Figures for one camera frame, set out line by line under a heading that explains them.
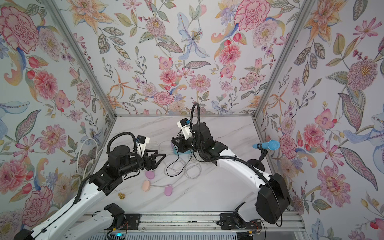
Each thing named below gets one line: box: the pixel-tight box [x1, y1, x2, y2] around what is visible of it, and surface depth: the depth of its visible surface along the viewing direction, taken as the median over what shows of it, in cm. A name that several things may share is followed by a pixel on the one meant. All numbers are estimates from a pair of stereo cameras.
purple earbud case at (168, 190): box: [164, 185, 173, 197], surface depth 85 cm
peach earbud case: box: [142, 180, 151, 192], surface depth 86 cm
